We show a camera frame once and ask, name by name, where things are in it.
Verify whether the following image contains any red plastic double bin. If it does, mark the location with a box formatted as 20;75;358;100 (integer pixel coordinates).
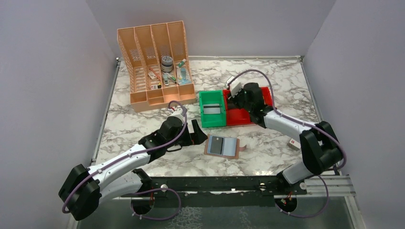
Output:
222;87;272;126

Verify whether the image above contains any green plastic bin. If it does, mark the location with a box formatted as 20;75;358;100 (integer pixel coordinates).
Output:
199;90;226;128

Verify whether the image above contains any orange plastic file organizer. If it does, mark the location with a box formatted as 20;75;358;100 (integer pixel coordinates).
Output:
117;21;196;112

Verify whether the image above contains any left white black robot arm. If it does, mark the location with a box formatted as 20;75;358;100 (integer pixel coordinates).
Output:
58;116;208;221

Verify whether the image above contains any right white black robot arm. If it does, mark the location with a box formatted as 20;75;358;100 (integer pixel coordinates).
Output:
227;83;344;186

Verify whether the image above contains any grey card in green bin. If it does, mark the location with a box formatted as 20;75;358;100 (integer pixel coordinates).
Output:
202;104;221;115

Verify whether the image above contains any green marker pen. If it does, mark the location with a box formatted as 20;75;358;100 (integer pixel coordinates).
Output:
166;74;177;84

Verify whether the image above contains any blue packaged item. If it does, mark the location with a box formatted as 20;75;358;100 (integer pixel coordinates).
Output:
176;67;192;85

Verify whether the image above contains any red white small packet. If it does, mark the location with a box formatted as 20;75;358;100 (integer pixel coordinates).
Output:
148;71;161;81

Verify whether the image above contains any small red white box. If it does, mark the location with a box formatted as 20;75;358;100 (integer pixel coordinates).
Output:
287;138;301;151

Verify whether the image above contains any small round tin can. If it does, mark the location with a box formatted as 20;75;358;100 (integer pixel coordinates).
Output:
160;55;173;73

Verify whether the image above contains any green white glue tube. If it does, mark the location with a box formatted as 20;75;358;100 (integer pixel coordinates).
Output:
176;59;187;68

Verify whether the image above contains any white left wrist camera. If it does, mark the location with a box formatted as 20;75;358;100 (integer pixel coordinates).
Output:
170;108;187;124

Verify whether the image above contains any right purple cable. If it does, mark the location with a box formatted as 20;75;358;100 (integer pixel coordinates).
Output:
226;69;347;219

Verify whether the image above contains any black metal base rail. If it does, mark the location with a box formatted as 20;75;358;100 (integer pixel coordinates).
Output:
151;176;307;196

